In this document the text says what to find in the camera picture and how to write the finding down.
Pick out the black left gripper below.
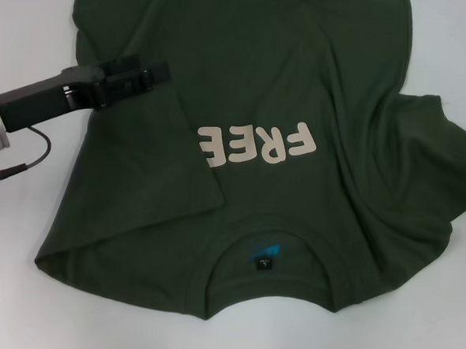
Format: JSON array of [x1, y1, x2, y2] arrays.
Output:
[[0, 47, 174, 144]]

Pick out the dark green T-shirt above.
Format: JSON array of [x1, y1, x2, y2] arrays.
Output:
[[30, 0, 466, 338]]

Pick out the dark left arm cable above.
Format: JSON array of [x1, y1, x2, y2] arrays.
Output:
[[0, 123, 54, 185]]

